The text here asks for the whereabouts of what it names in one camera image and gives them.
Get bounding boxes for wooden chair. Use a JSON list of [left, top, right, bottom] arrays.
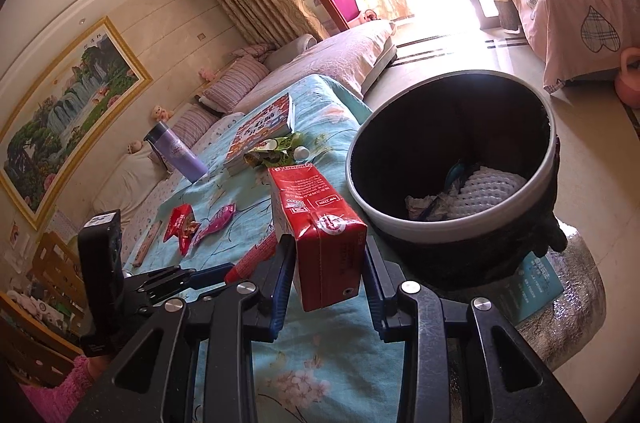
[[0, 230, 89, 387]]

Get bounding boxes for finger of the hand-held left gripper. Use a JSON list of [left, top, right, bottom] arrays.
[[122, 266, 200, 293], [149, 263, 242, 305]]

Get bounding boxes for pink fabric sofa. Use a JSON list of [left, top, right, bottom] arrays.
[[92, 18, 399, 230]]

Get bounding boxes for green snack wrapper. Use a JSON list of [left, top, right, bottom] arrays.
[[243, 130, 316, 169]]

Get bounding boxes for long brown wooden stick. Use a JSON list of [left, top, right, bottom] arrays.
[[133, 222, 166, 267]]

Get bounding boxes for silver insulated bag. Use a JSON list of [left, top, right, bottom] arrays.
[[504, 223, 606, 369]]

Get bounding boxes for magenta snack wrapper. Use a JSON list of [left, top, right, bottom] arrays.
[[192, 202, 237, 247]]

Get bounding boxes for person's left forearm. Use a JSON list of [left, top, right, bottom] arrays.
[[22, 352, 102, 423]]

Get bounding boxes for red snack packet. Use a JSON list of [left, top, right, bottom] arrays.
[[166, 204, 201, 257]]

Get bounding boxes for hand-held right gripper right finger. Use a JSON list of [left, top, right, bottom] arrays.
[[364, 235, 588, 423]]

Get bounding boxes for magenta box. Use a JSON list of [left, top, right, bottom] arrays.
[[329, 0, 360, 22]]

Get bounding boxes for white wall calendar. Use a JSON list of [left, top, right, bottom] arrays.
[[50, 209, 76, 240]]

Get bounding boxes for colourful printed book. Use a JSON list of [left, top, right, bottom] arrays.
[[222, 92, 296, 177]]

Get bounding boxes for white foam net sleeve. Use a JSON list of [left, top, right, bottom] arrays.
[[444, 168, 529, 220]]

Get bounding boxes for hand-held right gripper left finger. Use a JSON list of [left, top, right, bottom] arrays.
[[67, 234, 297, 423]]

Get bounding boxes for framed landscape painting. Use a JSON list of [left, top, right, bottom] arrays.
[[0, 15, 154, 232]]

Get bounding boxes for red drink carton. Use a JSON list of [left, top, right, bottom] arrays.
[[267, 162, 369, 313]]

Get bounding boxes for white pillow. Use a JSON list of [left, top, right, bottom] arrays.
[[92, 142, 166, 224]]

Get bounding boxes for small striped cushion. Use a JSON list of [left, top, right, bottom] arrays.
[[232, 42, 279, 62]]

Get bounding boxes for silver wrapper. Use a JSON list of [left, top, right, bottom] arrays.
[[404, 190, 459, 222]]

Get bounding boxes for black bin with white rim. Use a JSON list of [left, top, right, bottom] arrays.
[[345, 70, 564, 292]]

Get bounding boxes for long red packet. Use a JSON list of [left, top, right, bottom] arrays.
[[223, 230, 280, 285]]

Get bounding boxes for large striped cushion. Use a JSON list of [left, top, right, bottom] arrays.
[[202, 55, 271, 114]]

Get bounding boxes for purple thermos bottle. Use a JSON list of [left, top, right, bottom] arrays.
[[143, 120, 209, 184]]

